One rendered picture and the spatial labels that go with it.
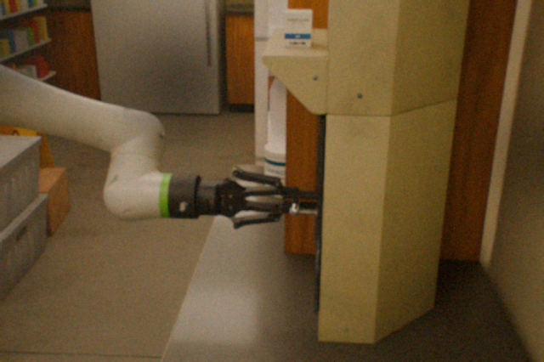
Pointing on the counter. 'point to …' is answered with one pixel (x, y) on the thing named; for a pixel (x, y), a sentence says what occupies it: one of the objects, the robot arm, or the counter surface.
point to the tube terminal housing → (386, 161)
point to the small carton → (297, 28)
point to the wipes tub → (275, 159)
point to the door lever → (301, 209)
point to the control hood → (301, 68)
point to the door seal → (322, 207)
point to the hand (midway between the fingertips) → (300, 200)
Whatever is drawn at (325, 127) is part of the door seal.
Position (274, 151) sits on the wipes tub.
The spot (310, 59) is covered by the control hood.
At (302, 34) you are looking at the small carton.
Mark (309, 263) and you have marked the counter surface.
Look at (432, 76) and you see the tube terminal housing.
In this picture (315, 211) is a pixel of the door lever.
